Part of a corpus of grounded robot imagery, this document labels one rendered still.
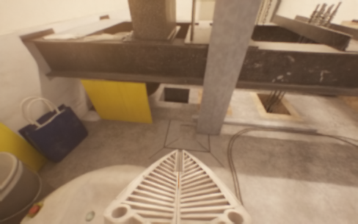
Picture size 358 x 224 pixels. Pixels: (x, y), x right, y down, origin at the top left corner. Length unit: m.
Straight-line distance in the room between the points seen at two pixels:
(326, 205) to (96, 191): 1.19
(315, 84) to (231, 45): 0.69
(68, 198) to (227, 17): 0.92
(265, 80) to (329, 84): 0.40
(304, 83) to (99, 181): 1.26
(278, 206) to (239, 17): 0.99
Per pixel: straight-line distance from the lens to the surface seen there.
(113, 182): 0.61
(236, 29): 0.75
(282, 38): 1.90
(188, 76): 0.97
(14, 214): 0.98
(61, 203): 0.66
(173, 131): 1.13
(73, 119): 1.22
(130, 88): 1.05
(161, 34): 0.90
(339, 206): 1.28
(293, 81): 1.17
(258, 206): 1.01
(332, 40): 1.19
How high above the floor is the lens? 0.88
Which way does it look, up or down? 42 degrees down
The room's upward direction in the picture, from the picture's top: straight up
